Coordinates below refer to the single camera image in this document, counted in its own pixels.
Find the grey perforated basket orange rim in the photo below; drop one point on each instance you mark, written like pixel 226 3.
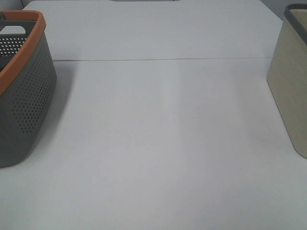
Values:
pixel 27 84

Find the beige bin grey rim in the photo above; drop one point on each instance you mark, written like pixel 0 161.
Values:
pixel 287 76

